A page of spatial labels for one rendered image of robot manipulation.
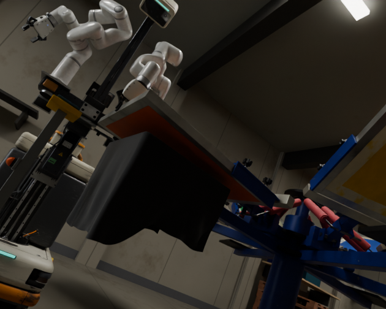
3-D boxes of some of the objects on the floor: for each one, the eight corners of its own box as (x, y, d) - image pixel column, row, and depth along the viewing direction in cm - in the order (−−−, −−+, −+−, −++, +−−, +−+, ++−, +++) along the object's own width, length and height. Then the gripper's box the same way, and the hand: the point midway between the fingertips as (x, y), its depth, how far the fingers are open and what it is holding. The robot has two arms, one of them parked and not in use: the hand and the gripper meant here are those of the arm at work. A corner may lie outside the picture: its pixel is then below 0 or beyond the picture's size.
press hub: (252, 442, 124) (320, 182, 171) (200, 387, 157) (269, 181, 204) (298, 444, 143) (348, 209, 190) (243, 395, 175) (297, 204, 222)
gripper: (130, 68, 120) (107, 99, 113) (158, 94, 127) (138, 124, 120) (124, 73, 126) (102, 103, 119) (151, 97, 133) (132, 126, 126)
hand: (122, 110), depth 120 cm, fingers closed on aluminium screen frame, 4 cm apart
